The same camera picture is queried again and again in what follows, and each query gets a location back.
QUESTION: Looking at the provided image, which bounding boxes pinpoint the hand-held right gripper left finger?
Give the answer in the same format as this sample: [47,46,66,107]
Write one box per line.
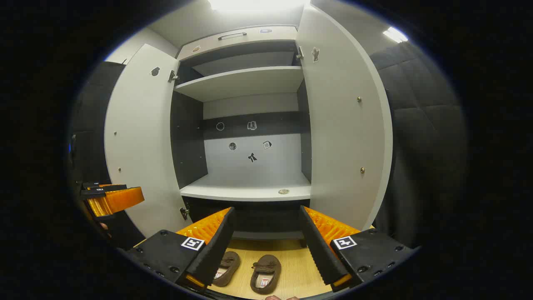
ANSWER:
[125,207,237,292]

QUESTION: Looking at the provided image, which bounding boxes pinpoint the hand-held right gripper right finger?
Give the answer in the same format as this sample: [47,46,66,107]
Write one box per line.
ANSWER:
[299,205,419,292]

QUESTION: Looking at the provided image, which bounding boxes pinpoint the brown fuzzy shoe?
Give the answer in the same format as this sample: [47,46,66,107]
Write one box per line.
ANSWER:
[250,255,282,295]
[212,251,241,287]

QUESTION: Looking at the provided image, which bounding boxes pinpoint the white shoe cabinet door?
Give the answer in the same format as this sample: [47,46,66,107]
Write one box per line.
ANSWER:
[295,3,394,232]
[104,43,193,239]

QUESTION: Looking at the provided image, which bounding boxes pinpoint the white grey shoe cabinet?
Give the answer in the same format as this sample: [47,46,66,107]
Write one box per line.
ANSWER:
[170,24,314,249]

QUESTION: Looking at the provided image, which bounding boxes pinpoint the white cabinet drawer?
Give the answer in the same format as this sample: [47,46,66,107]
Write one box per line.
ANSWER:
[177,25,299,61]

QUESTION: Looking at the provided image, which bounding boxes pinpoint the ceiling light panel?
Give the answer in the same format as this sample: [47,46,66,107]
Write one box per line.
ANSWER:
[382,27,409,44]
[207,0,309,12]

